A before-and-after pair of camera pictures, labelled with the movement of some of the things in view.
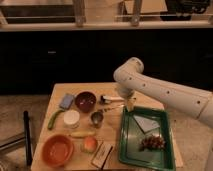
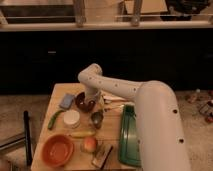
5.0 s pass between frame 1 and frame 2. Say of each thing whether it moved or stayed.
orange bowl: stayed
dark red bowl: stayed
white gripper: moved
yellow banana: stayed
